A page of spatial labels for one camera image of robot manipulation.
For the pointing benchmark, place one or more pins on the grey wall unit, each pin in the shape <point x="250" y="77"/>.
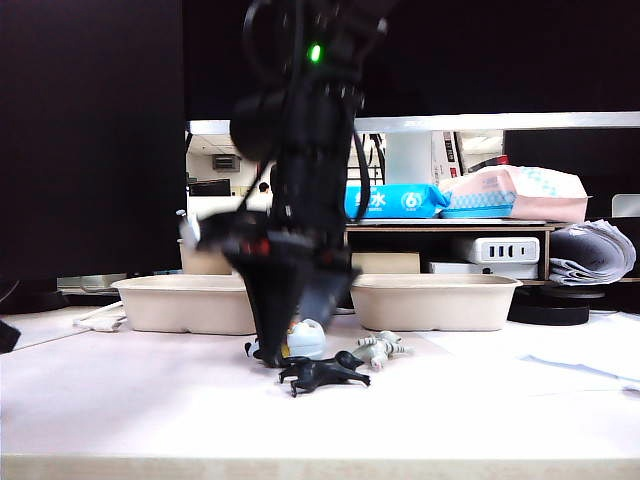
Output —
<point x="222" y="163"/>

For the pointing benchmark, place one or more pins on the black cat figure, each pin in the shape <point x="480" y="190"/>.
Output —
<point x="315" y="375"/>

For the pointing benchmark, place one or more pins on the silver monitor foot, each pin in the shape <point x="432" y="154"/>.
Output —
<point x="90" y="282"/>

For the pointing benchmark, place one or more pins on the black white blue penguin doll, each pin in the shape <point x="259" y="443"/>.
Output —
<point x="307" y="340"/>

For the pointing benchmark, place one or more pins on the blue wet wipes pack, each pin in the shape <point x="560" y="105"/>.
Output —
<point x="410" y="201"/>

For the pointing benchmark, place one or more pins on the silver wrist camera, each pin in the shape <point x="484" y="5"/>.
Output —
<point x="189" y="232"/>

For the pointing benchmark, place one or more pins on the large white paper sheet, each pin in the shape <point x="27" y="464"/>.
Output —
<point x="475" y="345"/>

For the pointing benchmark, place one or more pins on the beige paper cup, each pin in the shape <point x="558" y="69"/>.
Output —
<point x="200" y="265"/>

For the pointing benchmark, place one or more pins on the wooden desk shelf organizer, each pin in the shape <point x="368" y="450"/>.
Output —
<point x="450" y="229"/>

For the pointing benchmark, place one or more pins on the black round stand base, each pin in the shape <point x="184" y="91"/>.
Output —
<point x="550" y="310"/>

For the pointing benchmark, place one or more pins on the grey striped cat figure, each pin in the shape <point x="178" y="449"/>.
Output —
<point x="382" y="350"/>

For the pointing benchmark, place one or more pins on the flat white box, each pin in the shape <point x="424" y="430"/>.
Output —
<point x="480" y="270"/>

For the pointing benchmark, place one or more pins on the small beige box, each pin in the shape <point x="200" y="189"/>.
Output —
<point x="385" y="263"/>

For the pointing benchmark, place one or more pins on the white paper sheet stack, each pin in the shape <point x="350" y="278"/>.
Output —
<point x="600" y="365"/>

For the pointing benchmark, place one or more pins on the pink tissue pack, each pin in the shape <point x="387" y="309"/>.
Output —
<point x="530" y="195"/>

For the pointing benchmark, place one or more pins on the flat silver slab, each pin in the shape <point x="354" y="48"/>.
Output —
<point x="450" y="221"/>

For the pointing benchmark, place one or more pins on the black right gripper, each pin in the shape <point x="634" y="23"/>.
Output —
<point x="295" y="240"/>

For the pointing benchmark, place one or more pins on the white USB power strip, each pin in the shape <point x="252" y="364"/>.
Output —
<point x="500" y="250"/>

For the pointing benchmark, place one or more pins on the beige paper pulp box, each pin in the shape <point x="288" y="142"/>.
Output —
<point x="180" y="305"/>
<point x="435" y="305"/>

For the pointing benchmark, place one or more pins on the black rack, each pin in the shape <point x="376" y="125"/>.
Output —
<point x="375" y="175"/>

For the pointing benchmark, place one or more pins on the person in background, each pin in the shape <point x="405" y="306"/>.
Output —
<point x="264" y="188"/>

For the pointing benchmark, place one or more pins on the distant black monitors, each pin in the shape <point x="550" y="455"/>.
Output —
<point x="207" y="188"/>

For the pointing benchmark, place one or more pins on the black monitor silver bezel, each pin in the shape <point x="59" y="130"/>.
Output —
<point x="500" y="60"/>

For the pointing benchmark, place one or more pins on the large black monitor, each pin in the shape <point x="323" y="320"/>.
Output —
<point x="90" y="150"/>

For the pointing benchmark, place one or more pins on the rolled paper stack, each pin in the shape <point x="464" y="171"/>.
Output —
<point x="590" y="250"/>

